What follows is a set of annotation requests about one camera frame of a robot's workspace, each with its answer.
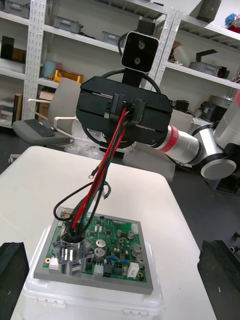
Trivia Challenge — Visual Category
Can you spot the black keyboard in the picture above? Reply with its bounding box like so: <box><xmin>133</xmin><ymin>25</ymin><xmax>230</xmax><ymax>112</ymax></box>
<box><xmin>23</xmin><ymin>118</ymin><xmax>56</xmax><ymax>138</ymax></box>

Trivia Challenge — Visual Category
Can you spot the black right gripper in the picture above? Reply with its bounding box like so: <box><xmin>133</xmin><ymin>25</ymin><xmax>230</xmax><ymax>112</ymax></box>
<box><xmin>75</xmin><ymin>76</ymin><xmax>173</xmax><ymax>146</ymax></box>

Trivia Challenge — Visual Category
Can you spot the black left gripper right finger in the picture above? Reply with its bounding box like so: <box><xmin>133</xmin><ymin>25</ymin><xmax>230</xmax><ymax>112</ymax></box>
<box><xmin>197</xmin><ymin>239</ymin><xmax>240</xmax><ymax>320</ymax></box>

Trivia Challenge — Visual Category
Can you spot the clear plastic bag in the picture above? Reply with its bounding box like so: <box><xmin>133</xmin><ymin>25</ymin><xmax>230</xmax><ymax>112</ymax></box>
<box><xmin>63</xmin><ymin>138</ymin><xmax>107</xmax><ymax>161</ymax></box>

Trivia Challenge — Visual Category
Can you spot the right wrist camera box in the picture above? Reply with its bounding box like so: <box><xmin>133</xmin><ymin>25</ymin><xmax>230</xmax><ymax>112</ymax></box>
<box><xmin>120</xmin><ymin>31</ymin><xmax>160</xmax><ymax>74</ymax></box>

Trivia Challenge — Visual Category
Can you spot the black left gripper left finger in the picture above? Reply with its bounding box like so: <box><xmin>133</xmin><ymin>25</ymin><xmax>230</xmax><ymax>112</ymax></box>
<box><xmin>0</xmin><ymin>241</ymin><xmax>30</xmax><ymax>320</ymax></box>

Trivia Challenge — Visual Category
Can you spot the milky plastic box with lid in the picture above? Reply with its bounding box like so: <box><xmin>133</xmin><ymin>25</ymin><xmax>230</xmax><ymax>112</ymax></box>
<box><xmin>11</xmin><ymin>223</ymin><xmax>165</xmax><ymax>320</ymax></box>

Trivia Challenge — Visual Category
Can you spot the green circuit board grey frame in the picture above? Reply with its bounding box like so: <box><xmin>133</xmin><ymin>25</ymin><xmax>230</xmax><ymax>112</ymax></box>
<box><xmin>33</xmin><ymin>206</ymin><xmax>154</xmax><ymax>296</ymax></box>

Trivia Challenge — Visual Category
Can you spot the grey office chair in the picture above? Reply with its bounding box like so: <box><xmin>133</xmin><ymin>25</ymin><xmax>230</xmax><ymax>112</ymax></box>
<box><xmin>8</xmin><ymin>76</ymin><xmax>82</xmax><ymax>163</ymax></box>

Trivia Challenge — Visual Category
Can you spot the white shelf with goods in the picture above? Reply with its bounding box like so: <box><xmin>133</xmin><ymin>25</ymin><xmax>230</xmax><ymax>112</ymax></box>
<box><xmin>0</xmin><ymin>0</ymin><xmax>173</xmax><ymax>130</ymax></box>
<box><xmin>164</xmin><ymin>0</ymin><xmax>240</xmax><ymax>126</ymax></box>

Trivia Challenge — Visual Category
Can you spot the red black green cable bundle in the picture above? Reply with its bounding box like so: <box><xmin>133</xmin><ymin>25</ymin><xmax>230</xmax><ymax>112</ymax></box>
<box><xmin>53</xmin><ymin>106</ymin><xmax>133</xmax><ymax>276</ymax></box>

